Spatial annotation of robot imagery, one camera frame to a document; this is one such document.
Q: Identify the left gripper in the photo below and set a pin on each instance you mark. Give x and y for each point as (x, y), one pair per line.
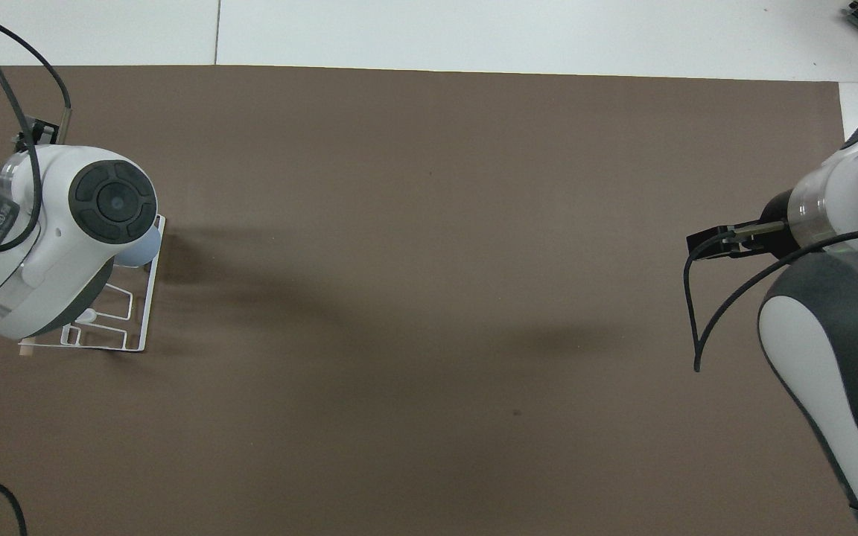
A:
(40, 134)

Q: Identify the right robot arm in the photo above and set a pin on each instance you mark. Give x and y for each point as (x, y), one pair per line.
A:
(846, 350)

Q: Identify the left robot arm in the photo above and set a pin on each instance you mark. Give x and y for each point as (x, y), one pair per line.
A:
(49, 253)

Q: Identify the light blue cup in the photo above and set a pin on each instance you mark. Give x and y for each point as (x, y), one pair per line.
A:
(143, 250)

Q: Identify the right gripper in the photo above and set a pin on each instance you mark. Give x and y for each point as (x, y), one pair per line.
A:
(775, 223)

